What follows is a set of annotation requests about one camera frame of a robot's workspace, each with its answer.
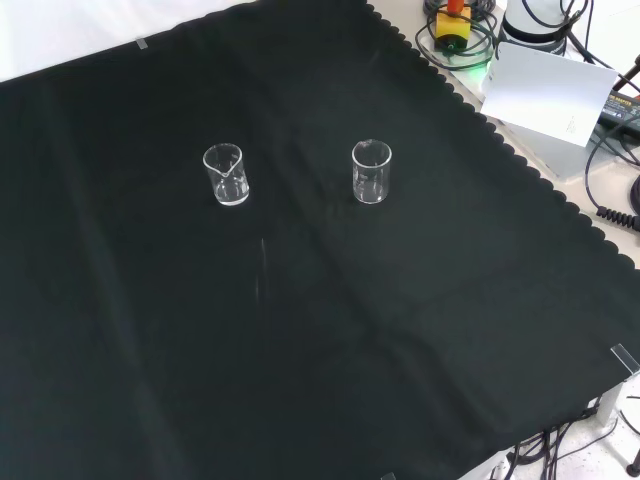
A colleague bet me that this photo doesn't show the clear glass beaker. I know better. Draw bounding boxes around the clear glass beaker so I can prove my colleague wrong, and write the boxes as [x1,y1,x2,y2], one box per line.
[350,138,393,206]
[202,142,251,208]

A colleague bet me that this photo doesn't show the black cloth with scalloped edge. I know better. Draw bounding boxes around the black cloth with scalloped edge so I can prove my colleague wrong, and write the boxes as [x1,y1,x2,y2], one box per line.
[0,0,640,480]

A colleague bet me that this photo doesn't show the yellow stop button box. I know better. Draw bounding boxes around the yellow stop button box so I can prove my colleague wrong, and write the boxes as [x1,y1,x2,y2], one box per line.
[433,0,472,54]

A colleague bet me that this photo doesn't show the black power adapter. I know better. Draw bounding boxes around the black power adapter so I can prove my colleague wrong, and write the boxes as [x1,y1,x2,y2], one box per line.
[597,89,640,129]

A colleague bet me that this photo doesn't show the black tripod leg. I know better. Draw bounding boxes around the black tripod leg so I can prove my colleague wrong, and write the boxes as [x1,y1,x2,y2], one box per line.
[613,53,640,94]

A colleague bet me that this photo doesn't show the black adapter cable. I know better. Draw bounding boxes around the black adapter cable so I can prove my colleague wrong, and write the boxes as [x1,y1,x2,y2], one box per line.
[583,122,640,211]

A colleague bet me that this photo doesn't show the dark cable bundle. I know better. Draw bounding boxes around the dark cable bundle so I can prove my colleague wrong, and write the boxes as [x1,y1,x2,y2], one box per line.
[414,0,501,71]

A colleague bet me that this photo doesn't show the black coiled cable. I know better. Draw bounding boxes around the black coiled cable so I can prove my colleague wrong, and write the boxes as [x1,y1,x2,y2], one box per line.
[595,205,640,230]

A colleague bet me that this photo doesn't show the black floor cable bundle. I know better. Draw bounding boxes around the black floor cable bundle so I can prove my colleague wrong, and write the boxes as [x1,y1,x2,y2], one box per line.
[499,418,604,480]

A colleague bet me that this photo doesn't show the white metal bracket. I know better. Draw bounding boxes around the white metal bracket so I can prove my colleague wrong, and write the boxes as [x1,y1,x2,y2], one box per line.
[597,372,640,427]

